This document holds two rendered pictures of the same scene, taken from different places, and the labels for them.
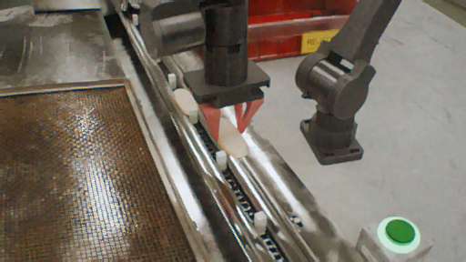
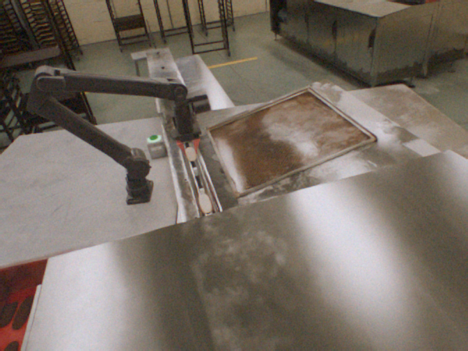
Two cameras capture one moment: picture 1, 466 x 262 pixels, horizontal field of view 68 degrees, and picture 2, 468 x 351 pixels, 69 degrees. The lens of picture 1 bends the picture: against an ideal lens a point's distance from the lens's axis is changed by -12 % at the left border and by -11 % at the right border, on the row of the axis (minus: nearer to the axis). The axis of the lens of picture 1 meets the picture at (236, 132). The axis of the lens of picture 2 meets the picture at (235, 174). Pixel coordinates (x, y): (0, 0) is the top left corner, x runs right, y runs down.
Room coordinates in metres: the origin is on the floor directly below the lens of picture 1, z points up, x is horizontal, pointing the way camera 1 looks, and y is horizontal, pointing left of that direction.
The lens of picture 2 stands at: (1.48, 0.41, 1.57)
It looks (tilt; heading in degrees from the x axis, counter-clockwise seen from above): 35 degrees down; 193
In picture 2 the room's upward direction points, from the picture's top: 8 degrees counter-clockwise
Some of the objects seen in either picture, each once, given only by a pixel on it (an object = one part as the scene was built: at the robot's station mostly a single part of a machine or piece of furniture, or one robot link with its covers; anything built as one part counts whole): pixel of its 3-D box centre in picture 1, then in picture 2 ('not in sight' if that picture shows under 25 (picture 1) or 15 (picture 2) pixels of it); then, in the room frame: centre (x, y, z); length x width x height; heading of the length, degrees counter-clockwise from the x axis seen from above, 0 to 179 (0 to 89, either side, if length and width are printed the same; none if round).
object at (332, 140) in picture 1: (333, 124); (137, 185); (0.56, -0.18, 0.86); 0.12 x 0.09 x 0.08; 12
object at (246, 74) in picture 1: (225, 63); (184, 125); (0.45, 0.01, 1.04); 0.10 x 0.07 x 0.07; 114
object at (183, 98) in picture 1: (185, 99); (205, 202); (0.65, 0.10, 0.86); 0.10 x 0.04 x 0.01; 24
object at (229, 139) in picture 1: (227, 135); (190, 153); (0.45, 0.01, 0.92); 0.10 x 0.04 x 0.01; 24
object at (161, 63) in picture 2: not in sight; (165, 76); (-0.54, -0.42, 0.89); 1.25 x 0.18 x 0.09; 24
